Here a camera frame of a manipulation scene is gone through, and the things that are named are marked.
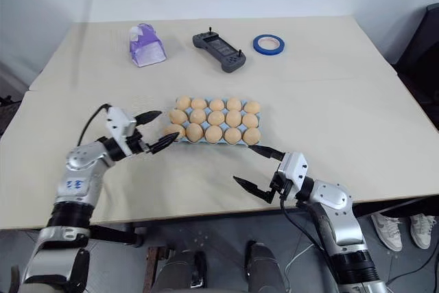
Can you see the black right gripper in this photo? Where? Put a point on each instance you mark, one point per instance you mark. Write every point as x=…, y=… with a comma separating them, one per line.
x=282, y=188

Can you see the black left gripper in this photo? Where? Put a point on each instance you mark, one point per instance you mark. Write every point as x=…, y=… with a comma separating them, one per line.
x=137, y=143

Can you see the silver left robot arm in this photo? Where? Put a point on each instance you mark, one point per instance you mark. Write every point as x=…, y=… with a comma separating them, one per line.
x=77, y=183

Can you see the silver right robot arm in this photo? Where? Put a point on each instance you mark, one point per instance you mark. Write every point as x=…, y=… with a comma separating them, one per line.
x=337, y=214

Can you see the brown egg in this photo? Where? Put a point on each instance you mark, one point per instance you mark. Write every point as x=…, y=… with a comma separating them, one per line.
x=250, y=120
x=214, y=134
x=233, y=118
x=194, y=132
x=199, y=103
x=234, y=103
x=198, y=115
x=183, y=102
x=252, y=136
x=216, y=118
x=232, y=135
x=178, y=116
x=252, y=106
x=216, y=104
x=173, y=129

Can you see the blue egg tray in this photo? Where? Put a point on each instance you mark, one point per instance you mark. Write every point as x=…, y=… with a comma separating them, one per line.
x=224, y=127

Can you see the purple tissue pack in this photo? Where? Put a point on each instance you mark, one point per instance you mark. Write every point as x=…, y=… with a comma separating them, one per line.
x=147, y=47

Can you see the dark rounded shape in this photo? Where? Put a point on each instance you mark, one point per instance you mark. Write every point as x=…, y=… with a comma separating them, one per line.
x=185, y=270
x=262, y=267

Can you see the grey handheld controller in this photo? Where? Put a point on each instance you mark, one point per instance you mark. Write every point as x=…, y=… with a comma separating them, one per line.
x=219, y=49

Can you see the blue tape roll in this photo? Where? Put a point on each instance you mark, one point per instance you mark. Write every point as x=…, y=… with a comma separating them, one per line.
x=274, y=50

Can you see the white grey sneaker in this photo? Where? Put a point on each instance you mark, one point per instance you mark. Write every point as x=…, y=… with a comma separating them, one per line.
x=422, y=229
x=387, y=231

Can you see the rusty metal bar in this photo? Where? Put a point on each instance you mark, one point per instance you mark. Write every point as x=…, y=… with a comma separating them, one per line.
x=154, y=269

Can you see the black chair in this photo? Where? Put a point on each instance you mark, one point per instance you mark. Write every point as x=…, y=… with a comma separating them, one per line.
x=418, y=53

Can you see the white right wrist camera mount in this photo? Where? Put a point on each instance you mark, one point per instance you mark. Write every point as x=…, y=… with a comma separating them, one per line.
x=294, y=167

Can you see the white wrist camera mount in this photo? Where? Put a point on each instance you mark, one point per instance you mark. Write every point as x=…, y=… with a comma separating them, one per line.
x=120, y=125
x=294, y=167

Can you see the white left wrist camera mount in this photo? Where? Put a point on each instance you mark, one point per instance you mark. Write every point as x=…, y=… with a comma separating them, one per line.
x=120, y=125

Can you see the black table bracket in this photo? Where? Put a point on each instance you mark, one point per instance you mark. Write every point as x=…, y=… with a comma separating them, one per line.
x=116, y=234

